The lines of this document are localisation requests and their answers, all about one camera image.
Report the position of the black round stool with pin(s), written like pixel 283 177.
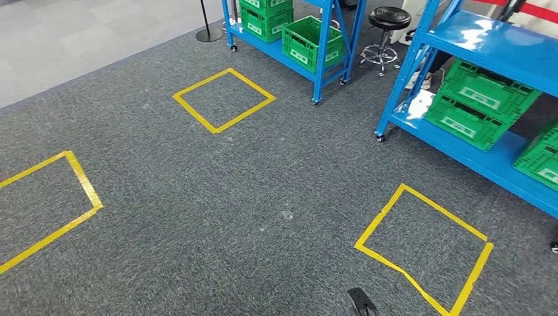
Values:
pixel 389 17

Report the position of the black stanchion post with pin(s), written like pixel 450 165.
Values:
pixel 510 8
pixel 209 35

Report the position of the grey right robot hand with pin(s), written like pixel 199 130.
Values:
pixel 361 302

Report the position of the blue metal shelf rack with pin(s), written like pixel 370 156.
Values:
pixel 322 52
pixel 488 43

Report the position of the yellow floor tape square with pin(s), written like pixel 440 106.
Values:
pixel 444 213

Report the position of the red barrier belt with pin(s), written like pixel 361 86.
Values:
pixel 540 11

